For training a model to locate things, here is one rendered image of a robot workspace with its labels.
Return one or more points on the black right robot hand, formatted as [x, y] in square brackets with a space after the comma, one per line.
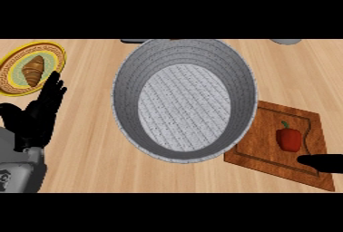
[323, 163]

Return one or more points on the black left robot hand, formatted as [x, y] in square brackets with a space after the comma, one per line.
[41, 116]

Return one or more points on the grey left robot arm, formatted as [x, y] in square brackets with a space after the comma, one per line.
[19, 169]

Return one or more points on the red bell pepper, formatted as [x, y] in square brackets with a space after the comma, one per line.
[288, 138]

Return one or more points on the brown wooden cutting board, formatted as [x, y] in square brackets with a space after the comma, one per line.
[272, 151]

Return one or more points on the grey woven basket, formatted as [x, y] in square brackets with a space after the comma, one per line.
[183, 99]

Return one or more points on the yellow patterned plate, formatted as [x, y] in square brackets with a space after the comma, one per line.
[14, 81]

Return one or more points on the brown croissant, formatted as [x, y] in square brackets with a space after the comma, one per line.
[34, 71]

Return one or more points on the dark flat object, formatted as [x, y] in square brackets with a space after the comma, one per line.
[133, 40]

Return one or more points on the grey round object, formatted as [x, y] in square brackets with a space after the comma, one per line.
[285, 41]

